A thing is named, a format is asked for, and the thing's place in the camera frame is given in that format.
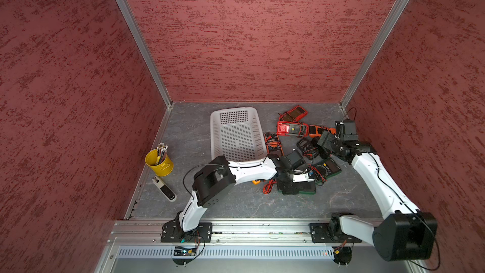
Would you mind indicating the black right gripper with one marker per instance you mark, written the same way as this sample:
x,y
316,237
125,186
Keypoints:
x,y
326,143

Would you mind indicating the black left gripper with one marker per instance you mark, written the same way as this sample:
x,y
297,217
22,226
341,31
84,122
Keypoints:
x,y
282,183

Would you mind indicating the green multimeter face down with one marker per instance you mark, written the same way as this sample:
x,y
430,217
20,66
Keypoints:
x,y
290,188

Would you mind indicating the orange black multimeter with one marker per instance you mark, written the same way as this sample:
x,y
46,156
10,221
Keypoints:
x,y
273,144

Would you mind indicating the green multimeter DT9205A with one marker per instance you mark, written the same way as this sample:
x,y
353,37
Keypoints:
x,y
324,170

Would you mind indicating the red probe leads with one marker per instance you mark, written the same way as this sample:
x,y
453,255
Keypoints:
x,y
267,188

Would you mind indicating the white plastic perforated basket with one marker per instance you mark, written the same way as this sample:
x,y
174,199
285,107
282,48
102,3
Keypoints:
x,y
236,134

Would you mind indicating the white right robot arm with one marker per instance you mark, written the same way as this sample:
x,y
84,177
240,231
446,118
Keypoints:
x,y
406,232

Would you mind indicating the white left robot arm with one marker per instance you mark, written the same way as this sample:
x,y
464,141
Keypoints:
x,y
217,178

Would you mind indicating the orange long multimeter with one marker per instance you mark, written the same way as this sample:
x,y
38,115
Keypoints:
x,y
317,131

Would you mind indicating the dark red flat multimeter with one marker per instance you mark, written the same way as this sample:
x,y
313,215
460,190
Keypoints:
x,y
294,115

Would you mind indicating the red clamp meter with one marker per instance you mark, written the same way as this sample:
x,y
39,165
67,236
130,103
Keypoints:
x,y
285,128

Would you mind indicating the white black remote tester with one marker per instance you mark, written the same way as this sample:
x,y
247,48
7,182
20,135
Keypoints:
x,y
164,189

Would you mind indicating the yellow cup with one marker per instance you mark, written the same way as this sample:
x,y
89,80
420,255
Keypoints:
x,y
161,165

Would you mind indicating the metal probes in cup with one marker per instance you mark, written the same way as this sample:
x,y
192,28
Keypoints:
x,y
161,150

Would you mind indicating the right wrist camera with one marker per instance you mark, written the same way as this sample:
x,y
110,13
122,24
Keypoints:
x,y
346,130

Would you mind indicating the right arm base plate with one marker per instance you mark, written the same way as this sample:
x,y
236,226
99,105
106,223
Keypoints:
x,y
329,233

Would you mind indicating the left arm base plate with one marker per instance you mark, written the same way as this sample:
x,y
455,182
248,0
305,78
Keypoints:
x,y
172,233

